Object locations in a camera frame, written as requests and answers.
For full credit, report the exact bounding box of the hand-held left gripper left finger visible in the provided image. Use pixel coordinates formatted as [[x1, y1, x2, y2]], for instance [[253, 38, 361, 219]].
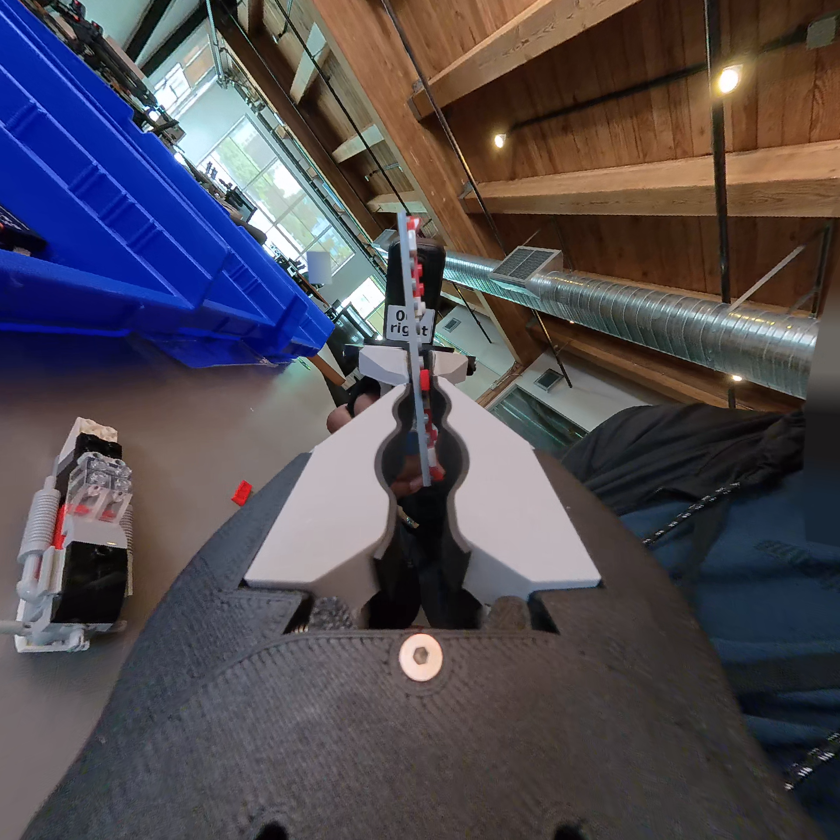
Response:
[[241, 384, 411, 624]]

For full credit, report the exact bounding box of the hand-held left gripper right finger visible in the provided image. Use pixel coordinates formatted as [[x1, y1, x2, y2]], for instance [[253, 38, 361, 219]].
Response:
[[427, 379, 603, 627]]

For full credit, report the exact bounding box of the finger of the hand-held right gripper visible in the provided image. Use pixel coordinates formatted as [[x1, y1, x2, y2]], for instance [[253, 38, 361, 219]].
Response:
[[358, 346, 414, 389], [428, 354, 470, 388]]

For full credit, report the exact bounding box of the grey red toy brick plate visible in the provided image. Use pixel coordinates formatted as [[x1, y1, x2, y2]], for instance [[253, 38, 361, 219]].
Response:
[[395, 210, 447, 490]]

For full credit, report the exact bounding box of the person's right hand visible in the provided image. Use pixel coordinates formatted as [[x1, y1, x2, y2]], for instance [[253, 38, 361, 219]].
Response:
[[326, 394, 380, 436]]

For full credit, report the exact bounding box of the large paned window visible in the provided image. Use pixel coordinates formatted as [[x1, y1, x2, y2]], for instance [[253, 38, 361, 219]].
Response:
[[200, 117, 358, 277]]

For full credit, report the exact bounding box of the black white toy brick vehicle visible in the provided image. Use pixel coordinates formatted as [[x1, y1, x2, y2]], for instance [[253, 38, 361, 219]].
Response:
[[0, 416, 135, 654]]

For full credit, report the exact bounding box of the person's torso in blue hoodie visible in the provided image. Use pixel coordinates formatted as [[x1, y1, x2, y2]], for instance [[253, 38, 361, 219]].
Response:
[[617, 459, 840, 834]]

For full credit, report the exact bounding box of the black steel pole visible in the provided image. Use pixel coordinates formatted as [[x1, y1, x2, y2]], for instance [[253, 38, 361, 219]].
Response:
[[703, 0, 735, 304]]

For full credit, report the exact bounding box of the duct vent grille box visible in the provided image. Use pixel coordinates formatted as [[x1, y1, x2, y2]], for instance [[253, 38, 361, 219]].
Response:
[[492, 245, 564, 285]]

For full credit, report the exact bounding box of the silver metal air duct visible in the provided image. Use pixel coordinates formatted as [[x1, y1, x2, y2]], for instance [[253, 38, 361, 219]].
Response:
[[373, 244, 820, 399]]

